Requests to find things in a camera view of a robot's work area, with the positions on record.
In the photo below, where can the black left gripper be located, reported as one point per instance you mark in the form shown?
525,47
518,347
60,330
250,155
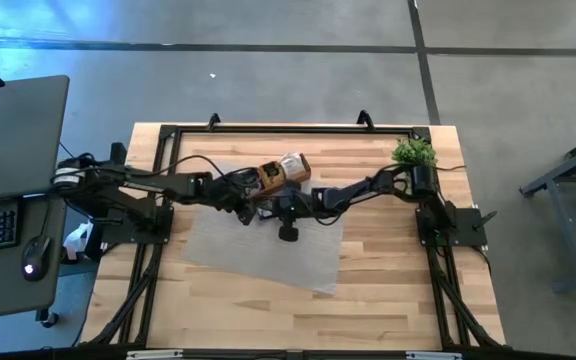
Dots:
230,192

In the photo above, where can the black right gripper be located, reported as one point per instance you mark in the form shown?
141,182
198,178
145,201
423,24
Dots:
295,207

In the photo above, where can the wooden tea organizer box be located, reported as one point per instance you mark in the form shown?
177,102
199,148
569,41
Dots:
270,177

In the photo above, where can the white orange Tazo tea packet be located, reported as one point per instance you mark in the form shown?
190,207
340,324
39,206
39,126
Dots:
293,165

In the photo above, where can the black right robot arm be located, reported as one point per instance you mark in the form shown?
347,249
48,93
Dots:
358,192

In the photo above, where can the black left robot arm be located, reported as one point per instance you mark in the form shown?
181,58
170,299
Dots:
133,185

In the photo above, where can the grey woven placemat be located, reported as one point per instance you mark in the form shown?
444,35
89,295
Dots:
258,255

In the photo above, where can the green plant in white pot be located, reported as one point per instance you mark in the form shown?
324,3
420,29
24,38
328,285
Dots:
413,152

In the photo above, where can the white plastic object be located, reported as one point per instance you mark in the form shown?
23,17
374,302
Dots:
78,242

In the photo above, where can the black computer mouse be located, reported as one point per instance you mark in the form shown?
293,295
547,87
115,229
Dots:
35,257

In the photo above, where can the grey side desk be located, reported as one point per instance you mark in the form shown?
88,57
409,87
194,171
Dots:
3,290

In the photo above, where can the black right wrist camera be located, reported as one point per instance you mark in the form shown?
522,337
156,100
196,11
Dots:
288,233

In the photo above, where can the black metal table frame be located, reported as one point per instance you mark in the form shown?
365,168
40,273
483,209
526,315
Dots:
293,129

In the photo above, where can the white frame strip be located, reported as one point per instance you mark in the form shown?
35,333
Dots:
153,355
433,356

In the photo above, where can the grey metal cart frame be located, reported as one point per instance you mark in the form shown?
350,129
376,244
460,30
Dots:
568,200

